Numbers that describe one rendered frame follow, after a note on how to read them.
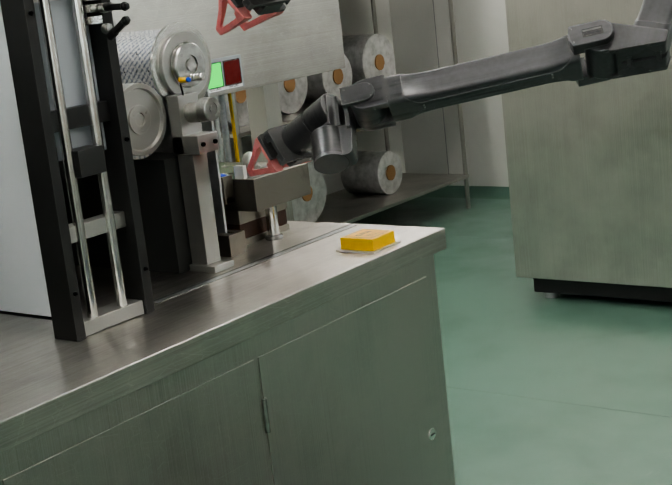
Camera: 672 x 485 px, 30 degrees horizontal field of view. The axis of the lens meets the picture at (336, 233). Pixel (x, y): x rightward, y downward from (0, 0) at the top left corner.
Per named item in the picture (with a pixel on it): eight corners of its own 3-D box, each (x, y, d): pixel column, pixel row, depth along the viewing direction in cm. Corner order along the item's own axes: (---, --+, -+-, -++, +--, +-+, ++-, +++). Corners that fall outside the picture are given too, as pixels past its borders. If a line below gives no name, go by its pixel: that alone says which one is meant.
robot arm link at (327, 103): (349, 96, 207) (322, 85, 204) (354, 130, 203) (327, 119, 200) (323, 118, 211) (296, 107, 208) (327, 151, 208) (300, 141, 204)
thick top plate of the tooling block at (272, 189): (257, 212, 226) (253, 179, 225) (105, 205, 250) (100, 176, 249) (311, 193, 238) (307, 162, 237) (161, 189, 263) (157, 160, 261)
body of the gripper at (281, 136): (316, 156, 216) (343, 134, 211) (279, 168, 208) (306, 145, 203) (297, 124, 216) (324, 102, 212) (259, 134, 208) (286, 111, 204)
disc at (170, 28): (158, 115, 211) (145, 26, 208) (156, 115, 211) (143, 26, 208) (217, 100, 222) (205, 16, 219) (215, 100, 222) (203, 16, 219)
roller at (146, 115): (119, 162, 204) (109, 88, 201) (18, 161, 219) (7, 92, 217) (171, 148, 213) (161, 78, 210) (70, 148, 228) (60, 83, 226)
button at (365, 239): (373, 252, 216) (371, 239, 215) (340, 250, 220) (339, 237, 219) (396, 243, 221) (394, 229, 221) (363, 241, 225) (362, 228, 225)
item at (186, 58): (206, 44, 216) (206, 88, 217) (198, 44, 218) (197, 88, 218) (175, 40, 211) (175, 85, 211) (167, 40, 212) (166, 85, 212)
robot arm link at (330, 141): (384, 110, 209) (372, 79, 202) (393, 166, 203) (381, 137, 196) (315, 126, 211) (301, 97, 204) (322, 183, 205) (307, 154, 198)
